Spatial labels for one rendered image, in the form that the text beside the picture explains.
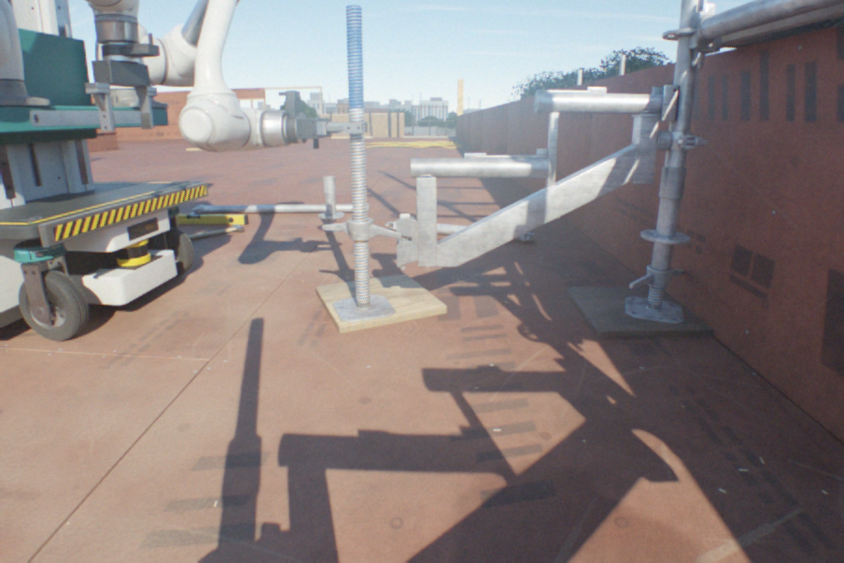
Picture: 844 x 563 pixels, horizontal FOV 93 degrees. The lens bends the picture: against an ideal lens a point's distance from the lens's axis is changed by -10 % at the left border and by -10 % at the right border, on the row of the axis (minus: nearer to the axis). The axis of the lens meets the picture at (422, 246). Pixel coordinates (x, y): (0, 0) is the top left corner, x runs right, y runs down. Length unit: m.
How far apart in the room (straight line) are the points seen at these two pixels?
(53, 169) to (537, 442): 1.53
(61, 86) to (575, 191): 1.47
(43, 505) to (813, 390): 1.30
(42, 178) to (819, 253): 1.94
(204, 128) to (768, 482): 1.16
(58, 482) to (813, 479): 1.16
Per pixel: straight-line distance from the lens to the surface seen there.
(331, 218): 2.08
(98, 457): 0.92
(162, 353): 1.20
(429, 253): 1.14
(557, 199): 1.15
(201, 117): 0.99
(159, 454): 0.88
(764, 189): 1.17
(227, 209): 2.78
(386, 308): 1.21
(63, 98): 1.64
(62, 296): 1.32
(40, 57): 1.61
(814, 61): 1.11
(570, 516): 0.72
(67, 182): 1.72
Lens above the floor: 0.51
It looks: 16 degrees down
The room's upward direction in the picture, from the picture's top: straight up
